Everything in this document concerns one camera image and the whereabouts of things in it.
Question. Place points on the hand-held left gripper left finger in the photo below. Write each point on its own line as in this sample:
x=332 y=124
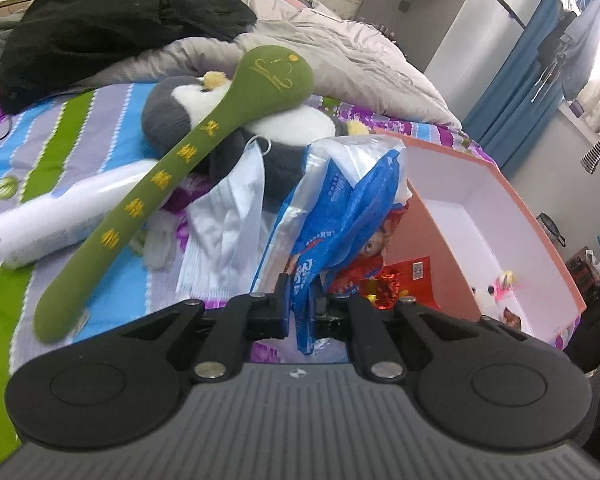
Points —
x=282 y=310

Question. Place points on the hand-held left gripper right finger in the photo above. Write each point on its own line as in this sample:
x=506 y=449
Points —
x=325 y=316

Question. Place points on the blue white plastic bag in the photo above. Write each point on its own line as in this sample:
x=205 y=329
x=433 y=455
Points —
x=340 y=195

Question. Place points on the orange cardboard box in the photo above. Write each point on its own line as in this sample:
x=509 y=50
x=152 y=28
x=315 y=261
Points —
x=480 y=220

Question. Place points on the black white cow plush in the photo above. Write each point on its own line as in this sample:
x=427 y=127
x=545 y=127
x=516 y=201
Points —
x=505 y=280

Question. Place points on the dark red pouch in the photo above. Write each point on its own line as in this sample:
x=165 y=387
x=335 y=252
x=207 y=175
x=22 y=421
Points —
x=511 y=316

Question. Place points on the red foil wrapper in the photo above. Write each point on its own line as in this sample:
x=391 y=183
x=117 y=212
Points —
x=387 y=287

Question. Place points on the red printed packet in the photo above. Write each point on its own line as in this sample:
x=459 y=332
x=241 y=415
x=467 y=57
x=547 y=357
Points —
x=405 y=281

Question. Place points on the white face mask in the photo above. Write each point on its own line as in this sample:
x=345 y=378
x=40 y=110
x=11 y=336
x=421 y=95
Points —
x=220 y=230

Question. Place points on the grey white penguin plush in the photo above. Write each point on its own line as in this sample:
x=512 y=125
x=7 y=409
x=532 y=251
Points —
x=170 y=115

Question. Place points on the green plush spoon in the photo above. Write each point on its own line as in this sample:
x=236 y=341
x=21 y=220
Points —
x=275 y=75

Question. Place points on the white cylinder roll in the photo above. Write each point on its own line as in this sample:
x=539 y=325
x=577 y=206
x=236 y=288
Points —
x=55 y=220

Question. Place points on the grey duvet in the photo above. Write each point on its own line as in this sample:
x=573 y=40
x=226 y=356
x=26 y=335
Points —
x=330 y=45

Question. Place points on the blue curtain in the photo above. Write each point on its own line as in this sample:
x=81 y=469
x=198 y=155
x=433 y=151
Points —
x=510 y=85

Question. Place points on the floral striped bed sheet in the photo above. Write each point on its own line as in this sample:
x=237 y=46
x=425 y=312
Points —
x=30 y=135

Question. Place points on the striped black white cloth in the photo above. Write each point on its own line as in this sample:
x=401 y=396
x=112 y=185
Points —
x=597 y=150

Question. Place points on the black clothing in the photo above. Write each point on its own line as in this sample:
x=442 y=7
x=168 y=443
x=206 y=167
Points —
x=105 y=20

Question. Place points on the hanging grey blue clothes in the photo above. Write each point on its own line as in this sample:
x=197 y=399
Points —
x=580 y=45

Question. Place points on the dark wall switch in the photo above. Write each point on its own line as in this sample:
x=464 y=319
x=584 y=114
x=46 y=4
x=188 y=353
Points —
x=405 y=6

